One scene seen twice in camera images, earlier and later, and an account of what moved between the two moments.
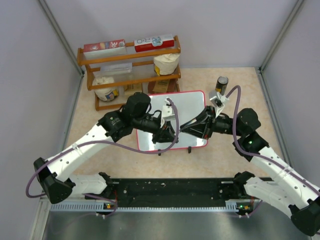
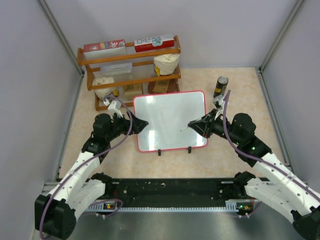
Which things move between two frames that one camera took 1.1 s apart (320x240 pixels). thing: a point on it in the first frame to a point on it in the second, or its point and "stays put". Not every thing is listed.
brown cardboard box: x=169 y=85 stays put
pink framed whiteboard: x=186 y=103 stays put
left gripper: x=166 y=134 to x=137 y=124
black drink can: x=221 y=84 stays put
